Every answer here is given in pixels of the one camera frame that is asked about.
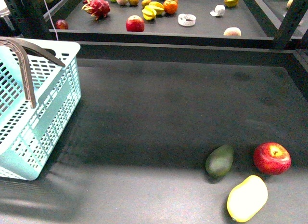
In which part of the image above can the white crumpled foam net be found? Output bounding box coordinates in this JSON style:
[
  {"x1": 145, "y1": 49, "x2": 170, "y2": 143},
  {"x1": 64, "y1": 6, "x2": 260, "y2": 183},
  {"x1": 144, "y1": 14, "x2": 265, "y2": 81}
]
[{"x1": 210, "y1": 5, "x2": 225, "y2": 17}]

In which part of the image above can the brown kiwi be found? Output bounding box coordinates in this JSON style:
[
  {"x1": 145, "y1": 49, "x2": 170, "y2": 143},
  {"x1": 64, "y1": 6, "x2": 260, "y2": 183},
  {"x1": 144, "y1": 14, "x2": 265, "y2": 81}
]
[{"x1": 128, "y1": 0, "x2": 139, "y2": 6}]

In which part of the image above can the yellow starfruit far right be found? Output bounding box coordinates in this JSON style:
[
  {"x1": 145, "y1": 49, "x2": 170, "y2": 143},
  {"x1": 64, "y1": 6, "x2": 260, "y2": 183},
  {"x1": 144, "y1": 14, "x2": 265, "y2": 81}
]
[{"x1": 224, "y1": 0, "x2": 239, "y2": 7}]

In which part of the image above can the red apple near mango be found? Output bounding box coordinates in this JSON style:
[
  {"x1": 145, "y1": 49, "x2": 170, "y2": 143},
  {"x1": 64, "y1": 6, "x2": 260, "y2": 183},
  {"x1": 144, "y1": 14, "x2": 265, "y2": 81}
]
[{"x1": 253, "y1": 142, "x2": 291, "y2": 175}]

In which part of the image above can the pink dragon fruit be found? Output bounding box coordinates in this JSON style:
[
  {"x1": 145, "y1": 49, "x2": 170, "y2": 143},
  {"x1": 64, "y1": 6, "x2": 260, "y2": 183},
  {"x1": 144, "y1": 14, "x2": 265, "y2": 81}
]
[{"x1": 82, "y1": 0, "x2": 111, "y2": 20}]

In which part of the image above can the small dark red plum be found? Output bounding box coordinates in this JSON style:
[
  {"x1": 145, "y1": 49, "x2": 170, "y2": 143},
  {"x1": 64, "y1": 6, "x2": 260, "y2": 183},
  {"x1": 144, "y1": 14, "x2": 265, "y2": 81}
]
[{"x1": 55, "y1": 19, "x2": 68, "y2": 30}]

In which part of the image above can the yellow starfruit front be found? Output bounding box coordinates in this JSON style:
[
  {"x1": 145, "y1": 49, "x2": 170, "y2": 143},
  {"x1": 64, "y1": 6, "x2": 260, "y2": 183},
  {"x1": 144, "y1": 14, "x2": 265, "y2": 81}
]
[{"x1": 141, "y1": 5, "x2": 156, "y2": 21}]

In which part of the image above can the pale peach at shelf edge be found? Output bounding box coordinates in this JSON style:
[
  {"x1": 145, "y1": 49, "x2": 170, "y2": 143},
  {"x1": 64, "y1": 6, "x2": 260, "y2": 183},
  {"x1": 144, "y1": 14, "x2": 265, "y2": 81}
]
[{"x1": 223, "y1": 27, "x2": 242, "y2": 37}]

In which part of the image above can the orange tangerine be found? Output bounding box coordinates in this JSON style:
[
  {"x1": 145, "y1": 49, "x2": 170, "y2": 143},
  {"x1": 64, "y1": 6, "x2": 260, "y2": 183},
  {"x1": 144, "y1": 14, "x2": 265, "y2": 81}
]
[{"x1": 163, "y1": 0, "x2": 178, "y2": 14}]

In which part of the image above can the green avocado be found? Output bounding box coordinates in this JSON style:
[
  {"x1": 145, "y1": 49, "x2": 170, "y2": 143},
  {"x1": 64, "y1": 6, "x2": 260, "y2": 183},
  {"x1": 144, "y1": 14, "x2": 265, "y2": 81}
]
[{"x1": 205, "y1": 145, "x2": 234, "y2": 178}]

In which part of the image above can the yellow mango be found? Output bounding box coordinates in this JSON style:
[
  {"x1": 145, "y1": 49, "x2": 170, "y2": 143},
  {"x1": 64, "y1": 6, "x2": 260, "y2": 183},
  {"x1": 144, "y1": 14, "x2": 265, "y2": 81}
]
[{"x1": 226, "y1": 175, "x2": 268, "y2": 223}]

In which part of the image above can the small yellow-brown fruit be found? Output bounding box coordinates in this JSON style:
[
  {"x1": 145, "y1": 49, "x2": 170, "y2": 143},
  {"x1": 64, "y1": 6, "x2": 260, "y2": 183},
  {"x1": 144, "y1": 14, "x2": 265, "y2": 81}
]
[{"x1": 141, "y1": 0, "x2": 152, "y2": 9}]

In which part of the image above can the red apple on shelf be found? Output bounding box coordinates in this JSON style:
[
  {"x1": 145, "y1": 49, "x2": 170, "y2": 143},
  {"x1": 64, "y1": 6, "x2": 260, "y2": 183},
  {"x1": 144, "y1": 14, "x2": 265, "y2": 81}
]
[{"x1": 126, "y1": 15, "x2": 145, "y2": 32}]

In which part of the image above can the white cable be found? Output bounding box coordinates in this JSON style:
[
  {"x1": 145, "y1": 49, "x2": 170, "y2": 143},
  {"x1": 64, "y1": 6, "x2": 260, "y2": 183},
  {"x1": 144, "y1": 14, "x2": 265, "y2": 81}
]
[{"x1": 40, "y1": 0, "x2": 59, "y2": 41}]

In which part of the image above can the yellow starfruit behind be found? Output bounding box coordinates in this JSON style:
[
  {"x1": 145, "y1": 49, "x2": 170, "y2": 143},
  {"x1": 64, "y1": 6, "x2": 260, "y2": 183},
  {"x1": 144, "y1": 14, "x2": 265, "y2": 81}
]
[{"x1": 148, "y1": 1, "x2": 165, "y2": 15}]

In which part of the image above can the light blue plastic basket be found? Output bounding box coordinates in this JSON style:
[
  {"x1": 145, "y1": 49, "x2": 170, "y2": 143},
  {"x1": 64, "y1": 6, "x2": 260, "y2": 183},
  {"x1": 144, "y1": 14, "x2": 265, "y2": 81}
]
[{"x1": 0, "y1": 39, "x2": 81, "y2": 181}]

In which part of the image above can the pale fruit far right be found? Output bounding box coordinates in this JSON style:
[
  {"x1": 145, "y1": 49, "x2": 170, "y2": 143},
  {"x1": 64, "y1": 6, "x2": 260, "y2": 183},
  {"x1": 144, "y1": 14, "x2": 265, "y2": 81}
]
[{"x1": 286, "y1": 0, "x2": 294, "y2": 9}]

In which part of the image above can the yellow starfruit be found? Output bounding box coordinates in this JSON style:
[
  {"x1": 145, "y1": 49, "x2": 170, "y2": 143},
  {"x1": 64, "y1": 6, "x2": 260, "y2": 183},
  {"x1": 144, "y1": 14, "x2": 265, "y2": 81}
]
[
  {"x1": 141, "y1": 5, "x2": 156, "y2": 21},
  {"x1": 148, "y1": 1, "x2": 165, "y2": 15},
  {"x1": 224, "y1": 0, "x2": 239, "y2": 7}
]

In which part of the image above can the black metal shelf frame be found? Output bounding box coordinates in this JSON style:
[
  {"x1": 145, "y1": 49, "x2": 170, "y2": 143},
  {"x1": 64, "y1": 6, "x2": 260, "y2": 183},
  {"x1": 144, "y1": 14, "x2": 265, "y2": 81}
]
[{"x1": 0, "y1": 0, "x2": 308, "y2": 102}]

